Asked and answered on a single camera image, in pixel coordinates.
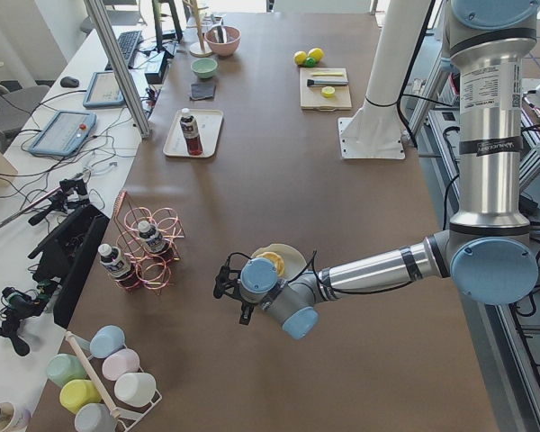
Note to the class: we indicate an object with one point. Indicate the whole yellow lemon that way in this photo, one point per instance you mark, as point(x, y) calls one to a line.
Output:
point(299, 57)

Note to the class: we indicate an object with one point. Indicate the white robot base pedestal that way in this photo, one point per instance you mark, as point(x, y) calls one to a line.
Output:
point(374, 132)

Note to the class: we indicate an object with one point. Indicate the green bowl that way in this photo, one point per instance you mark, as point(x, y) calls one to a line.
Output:
point(204, 68)

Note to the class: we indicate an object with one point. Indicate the yellow cup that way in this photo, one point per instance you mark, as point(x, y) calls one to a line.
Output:
point(75, 394)

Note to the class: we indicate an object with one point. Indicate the grey folded cloth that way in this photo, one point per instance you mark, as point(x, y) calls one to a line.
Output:
point(202, 91)

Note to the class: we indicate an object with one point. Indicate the white cup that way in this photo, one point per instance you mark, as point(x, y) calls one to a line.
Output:
point(135, 389)

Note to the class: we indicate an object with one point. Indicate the aluminium frame post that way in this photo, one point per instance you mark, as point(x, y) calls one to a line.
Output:
point(100, 19)

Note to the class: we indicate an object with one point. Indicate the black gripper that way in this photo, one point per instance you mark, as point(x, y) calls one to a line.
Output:
point(245, 309)

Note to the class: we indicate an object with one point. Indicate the wooden cutting board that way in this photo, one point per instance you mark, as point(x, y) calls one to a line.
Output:
point(311, 98)

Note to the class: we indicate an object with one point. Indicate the cream rabbit tray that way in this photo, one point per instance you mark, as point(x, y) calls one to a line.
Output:
point(209, 123)

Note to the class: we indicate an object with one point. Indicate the pink cup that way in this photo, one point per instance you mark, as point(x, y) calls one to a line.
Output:
point(121, 362)

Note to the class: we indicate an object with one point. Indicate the glazed donut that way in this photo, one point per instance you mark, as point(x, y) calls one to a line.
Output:
point(276, 259)

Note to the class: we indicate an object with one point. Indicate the blue cup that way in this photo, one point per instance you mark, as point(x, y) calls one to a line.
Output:
point(106, 341)

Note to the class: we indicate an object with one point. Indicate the steel ice scoop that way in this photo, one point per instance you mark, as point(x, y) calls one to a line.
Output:
point(219, 33)

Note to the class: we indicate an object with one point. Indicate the wooden mug tree stand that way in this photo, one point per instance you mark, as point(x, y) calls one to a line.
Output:
point(199, 20)

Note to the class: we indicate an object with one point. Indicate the dark drink bottle on tray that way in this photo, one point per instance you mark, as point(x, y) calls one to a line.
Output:
point(190, 130)

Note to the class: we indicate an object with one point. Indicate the black computer mouse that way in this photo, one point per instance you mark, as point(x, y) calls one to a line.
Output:
point(69, 82)

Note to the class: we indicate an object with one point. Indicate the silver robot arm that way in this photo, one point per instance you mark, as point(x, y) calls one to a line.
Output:
point(485, 248)

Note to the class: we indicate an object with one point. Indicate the copper wire bottle rack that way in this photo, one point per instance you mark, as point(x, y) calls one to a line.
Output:
point(155, 271)

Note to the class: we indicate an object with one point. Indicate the yellow plastic knife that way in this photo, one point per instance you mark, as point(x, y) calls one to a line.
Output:
point(327, 73)

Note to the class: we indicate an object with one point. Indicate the black keyboard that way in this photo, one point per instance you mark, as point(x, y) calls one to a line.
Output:
point(128, 42)

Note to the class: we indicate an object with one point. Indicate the pink ice bowl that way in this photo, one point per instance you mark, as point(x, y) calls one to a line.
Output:
point(224, 49)

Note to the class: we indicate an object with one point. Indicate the green cup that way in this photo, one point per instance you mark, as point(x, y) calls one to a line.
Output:
point(63, 368)

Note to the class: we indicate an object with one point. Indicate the bottle in rack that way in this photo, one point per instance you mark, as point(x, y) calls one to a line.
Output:
point(152, 237)
point(119, 267)

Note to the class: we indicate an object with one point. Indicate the grey cup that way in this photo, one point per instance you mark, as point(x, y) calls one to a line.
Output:
point(94, 417)

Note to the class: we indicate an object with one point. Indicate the white plate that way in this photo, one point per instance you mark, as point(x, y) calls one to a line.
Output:
point(294, 260)

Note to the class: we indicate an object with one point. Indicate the blue teach pendant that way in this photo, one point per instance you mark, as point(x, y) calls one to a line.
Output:
point(64, 135)
point(103, 92)

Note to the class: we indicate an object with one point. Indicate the steel muddler black tip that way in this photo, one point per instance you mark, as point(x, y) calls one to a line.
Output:
point(325, 82)

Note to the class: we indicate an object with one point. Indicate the half lemon slice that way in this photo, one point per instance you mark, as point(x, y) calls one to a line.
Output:
point(328, 91)

